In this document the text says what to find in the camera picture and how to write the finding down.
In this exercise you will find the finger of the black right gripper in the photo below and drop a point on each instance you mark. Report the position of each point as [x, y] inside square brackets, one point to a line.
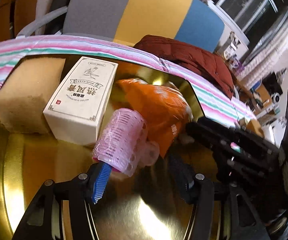
[221, 137]

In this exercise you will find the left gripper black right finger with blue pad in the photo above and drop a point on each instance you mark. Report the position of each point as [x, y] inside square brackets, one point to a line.
[198, 194]

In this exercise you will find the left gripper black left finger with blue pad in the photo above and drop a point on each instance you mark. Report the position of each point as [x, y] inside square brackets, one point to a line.
[43, 218]

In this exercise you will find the orange snack bag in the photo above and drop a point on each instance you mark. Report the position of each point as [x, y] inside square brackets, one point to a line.
[163, 108]

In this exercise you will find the pink hair roller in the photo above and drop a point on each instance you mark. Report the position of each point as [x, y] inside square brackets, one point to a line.
[124, 144]

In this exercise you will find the cream printed carton box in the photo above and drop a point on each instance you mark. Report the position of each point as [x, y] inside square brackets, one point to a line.
[76, 109]

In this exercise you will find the mustard yellow sponge block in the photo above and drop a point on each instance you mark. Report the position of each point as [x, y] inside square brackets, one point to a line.
[27, 91]

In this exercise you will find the striped pink green tablecloth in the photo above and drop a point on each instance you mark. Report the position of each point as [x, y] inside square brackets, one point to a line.
[214, 103]

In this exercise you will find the dark red jacket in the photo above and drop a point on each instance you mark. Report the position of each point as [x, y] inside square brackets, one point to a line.
[195, 59]

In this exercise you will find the gold tray box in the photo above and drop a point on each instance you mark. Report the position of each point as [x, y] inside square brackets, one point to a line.
[144, 206]

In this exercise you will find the white box with pens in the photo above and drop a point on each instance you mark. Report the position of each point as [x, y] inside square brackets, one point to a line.
[228, 49]

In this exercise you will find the grey yellow blue chair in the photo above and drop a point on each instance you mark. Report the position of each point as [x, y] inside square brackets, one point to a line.
[128, 21]

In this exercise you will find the window with white frame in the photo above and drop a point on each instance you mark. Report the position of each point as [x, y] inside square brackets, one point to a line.
[242, 15]

